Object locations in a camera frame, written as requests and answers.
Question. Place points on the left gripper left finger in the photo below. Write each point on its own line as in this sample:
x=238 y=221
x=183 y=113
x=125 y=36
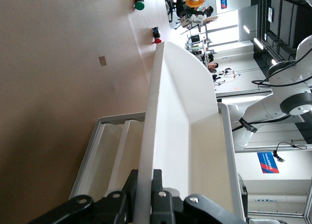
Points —
x=102 y=209

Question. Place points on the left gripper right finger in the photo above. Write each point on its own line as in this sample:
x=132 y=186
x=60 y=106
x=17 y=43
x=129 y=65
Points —
x=170 y=209

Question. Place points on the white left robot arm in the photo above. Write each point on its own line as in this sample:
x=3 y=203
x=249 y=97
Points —
x=263 y=107

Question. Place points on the white drawer cabinet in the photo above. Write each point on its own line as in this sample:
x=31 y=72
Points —
x=229 y=141

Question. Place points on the small blue red poster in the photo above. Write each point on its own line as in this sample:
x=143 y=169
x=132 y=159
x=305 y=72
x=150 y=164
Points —
x=223 y=3

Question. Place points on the seated person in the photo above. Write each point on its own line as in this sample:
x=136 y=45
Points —
x=198 y=14

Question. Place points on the ceiling light strip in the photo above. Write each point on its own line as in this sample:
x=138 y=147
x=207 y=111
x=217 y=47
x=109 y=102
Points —
x=274 y=62
x=258 y=43
x=246 y=29

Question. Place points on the computer monitor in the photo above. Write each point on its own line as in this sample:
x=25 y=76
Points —
x=195 y=39

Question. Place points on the black office chair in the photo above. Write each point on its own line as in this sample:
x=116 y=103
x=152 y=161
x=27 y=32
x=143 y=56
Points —
x=173 y=10

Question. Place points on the person in background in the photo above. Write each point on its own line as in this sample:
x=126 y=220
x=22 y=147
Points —
x=213 y=67

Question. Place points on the large blue red poster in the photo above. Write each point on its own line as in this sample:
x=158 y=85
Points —
x=268 y=162

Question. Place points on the brown tape square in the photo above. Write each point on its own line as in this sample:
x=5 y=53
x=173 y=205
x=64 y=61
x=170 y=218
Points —
x=102 y=61

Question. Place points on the white wall sign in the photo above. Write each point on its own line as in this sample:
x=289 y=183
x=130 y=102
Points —
x=270 y=14

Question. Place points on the red push button switch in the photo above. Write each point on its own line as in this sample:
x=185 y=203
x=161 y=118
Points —
x=156 y=36

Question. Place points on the green push button switch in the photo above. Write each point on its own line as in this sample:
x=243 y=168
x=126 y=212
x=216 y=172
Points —
x=139 y=5

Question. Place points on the black camera on mount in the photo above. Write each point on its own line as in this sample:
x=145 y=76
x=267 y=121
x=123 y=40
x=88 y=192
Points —
x=279 y=157

